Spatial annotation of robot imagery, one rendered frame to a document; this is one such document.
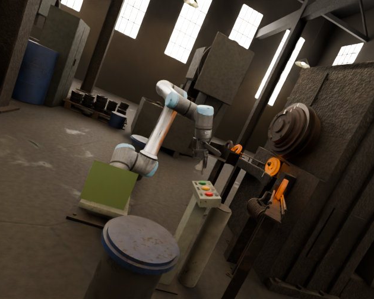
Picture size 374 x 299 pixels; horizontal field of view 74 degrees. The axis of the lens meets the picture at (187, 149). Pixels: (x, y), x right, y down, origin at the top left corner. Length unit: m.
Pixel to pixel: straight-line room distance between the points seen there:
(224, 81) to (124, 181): 3.35
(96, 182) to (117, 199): 0.18
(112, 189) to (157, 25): 10.79
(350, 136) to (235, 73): 3.15
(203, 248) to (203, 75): 3.49
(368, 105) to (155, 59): 10.59
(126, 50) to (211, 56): 7.77
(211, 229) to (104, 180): 0.78
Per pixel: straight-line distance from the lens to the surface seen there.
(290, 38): 9.81
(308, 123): 2.07
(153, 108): 4.23
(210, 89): 4.61
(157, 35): 12.09
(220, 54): 4.67
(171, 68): 11.97
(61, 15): 4.73
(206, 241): 1.50
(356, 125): 1.98
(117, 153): 1.88
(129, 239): 1.01
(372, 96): 2.02
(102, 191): 1.79
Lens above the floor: 0.98
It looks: 10 degrees down
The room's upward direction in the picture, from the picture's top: 24 degrees clockwise
